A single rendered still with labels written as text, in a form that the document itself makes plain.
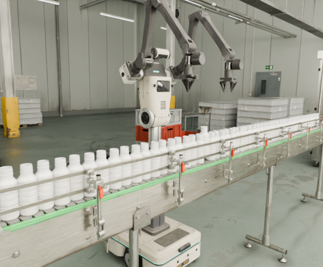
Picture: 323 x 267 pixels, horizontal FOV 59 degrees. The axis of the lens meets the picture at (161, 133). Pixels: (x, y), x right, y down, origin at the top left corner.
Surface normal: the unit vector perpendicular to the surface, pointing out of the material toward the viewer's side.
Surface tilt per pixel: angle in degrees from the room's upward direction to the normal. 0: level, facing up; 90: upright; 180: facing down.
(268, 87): 90
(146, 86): 90
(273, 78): 90
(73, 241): 90
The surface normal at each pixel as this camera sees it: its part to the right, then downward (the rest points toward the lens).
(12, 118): 0.72, 0.12
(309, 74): -0.70, 0.11
